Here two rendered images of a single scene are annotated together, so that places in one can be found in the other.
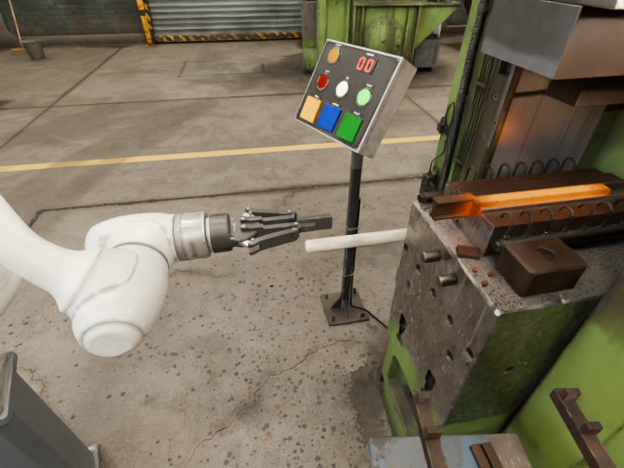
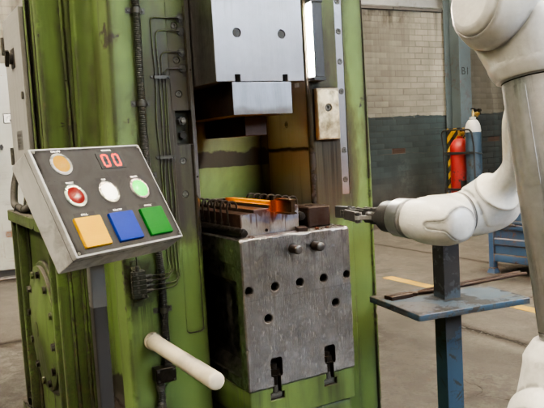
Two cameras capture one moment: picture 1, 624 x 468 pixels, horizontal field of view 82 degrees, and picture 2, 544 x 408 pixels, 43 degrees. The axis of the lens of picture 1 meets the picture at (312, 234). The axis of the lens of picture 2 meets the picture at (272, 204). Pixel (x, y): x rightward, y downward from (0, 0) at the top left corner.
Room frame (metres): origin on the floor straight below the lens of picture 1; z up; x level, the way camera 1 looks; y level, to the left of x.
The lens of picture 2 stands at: (1.32, 1.60, 1.18)
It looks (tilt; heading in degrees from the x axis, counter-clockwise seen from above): 5 degrees down; 251
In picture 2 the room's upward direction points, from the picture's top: 3 degrees counter-clockwise
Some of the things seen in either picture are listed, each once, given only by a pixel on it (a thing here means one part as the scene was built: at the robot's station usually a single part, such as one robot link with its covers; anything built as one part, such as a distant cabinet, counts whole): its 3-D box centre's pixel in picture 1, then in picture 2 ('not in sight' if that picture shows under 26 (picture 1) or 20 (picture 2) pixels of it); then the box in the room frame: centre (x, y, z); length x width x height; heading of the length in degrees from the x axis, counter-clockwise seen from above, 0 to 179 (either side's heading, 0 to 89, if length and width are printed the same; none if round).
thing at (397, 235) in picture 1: (366, 239); (182, 359); (0.99, -0.19, 0.62); 0.44 x 0.05 x 0.05; 101
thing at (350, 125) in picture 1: (350, 128); (155, 221); (1.05, -0.12, 1.01); 0.07 x 0.05 x 0.07; 36
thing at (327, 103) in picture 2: not in sight; (327, 113); (0.38, -0.53, 1.27); 0.09 x 0.02 x 0.17; 11
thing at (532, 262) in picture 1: (539, 266); (309, 214); (0.50, -0.44, 0.95); 0.12 x 0.08 x 0.06; 101
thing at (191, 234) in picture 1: (196, 235); (405, 218); (0.53, 0.22, 1.00); 0.09 x 0.06 x 0.09; 11
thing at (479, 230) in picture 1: (546, 203); (238, 214); (0.70, -0.55, 0.96); 0.42 x 0.20 x 0.09; 101
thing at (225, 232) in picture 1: (235, 231); (384, 215); (0.55, 0.15, 1.00); 0.09 x 0.08 x 0.07; 101
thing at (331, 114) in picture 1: (330, 118); (125, 226); (1.13, -0.06, 1.01); 0.07 x 0.05 x 0.07; 36
